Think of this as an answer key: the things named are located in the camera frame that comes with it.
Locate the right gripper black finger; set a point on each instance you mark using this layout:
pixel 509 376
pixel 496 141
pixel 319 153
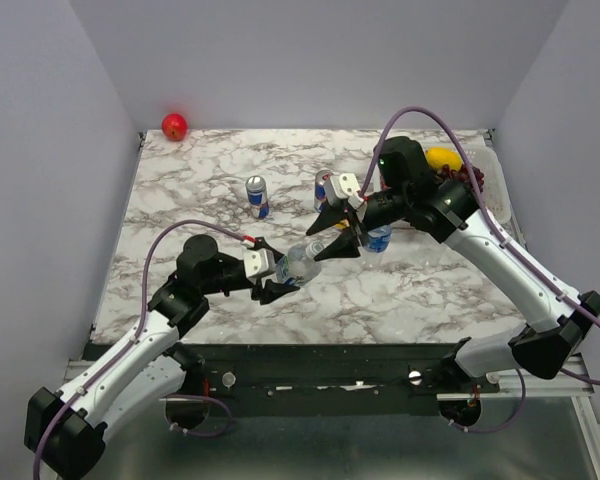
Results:
pixel 327 218
pixel 345 246

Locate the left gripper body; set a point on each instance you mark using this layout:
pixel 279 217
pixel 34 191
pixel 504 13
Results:
pixel 233 282

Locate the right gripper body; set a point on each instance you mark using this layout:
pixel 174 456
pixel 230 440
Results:
pixel 372 217

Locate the blue label plastic bottle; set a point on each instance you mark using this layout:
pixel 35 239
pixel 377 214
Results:
pixel 378 239

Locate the small clear labelled bottle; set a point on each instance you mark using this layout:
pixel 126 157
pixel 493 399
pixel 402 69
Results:
pixel 296 268

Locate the clear plastic bottle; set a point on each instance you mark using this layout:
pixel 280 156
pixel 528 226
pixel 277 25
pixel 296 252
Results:
pixel 429 253

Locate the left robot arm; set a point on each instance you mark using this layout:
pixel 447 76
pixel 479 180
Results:
pixel 69 429

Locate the yellow snack packet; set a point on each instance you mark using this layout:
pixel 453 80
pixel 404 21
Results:
pixel 342 225

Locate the right blue energy drink can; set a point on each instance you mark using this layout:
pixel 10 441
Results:
pixel 320 181

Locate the blue energy drink can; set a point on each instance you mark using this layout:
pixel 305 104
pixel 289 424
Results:
pixel 257 196
pixel 320 181

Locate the left blue energy drink can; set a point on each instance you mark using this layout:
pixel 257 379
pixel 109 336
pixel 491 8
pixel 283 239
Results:
pixel 257 196

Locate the dark red grape bunch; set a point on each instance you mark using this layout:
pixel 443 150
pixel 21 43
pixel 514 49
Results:
pixel 461 174

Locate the yellow mango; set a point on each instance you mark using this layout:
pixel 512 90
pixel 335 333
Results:
pixel 439 158

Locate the white plastic basket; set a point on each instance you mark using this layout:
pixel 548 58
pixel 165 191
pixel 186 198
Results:
pixel 495 193

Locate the red apple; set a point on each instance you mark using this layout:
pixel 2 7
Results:
pixel 174 127

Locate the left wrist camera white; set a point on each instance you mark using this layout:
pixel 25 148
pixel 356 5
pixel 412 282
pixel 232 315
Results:
pixel 258 264

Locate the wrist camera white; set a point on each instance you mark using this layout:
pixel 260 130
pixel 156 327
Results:
pixel 344 188
pixel 258 264

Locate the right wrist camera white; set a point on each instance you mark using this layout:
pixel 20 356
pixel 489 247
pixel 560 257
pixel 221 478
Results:
pixel 344 188

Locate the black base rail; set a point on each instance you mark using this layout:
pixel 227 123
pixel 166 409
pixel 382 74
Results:
pixel 325 380

